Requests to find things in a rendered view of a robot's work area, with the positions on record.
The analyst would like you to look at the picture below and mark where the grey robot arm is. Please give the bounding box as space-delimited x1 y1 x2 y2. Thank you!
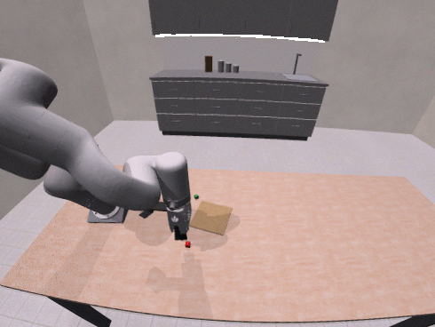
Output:
0 58 191 219

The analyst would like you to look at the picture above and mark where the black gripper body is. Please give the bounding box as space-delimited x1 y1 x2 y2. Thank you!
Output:
165 199 192 234

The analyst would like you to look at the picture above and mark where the tan square mat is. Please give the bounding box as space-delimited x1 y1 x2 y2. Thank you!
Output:
189 201 232 235

